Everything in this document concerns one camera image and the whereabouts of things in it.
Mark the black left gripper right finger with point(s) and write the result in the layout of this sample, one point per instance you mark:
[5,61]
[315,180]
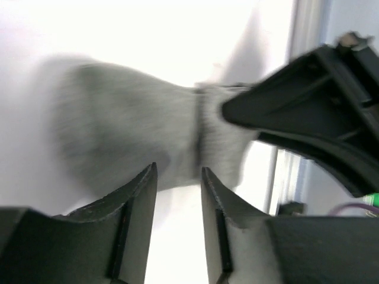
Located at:
[245,245]

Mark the grey sock with black stripes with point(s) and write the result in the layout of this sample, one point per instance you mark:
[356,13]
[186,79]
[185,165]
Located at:
[108,122]

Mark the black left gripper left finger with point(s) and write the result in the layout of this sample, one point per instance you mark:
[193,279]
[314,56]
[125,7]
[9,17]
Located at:
[106,241]

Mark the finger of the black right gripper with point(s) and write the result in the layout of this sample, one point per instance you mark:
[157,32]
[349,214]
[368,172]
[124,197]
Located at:
[323,106]

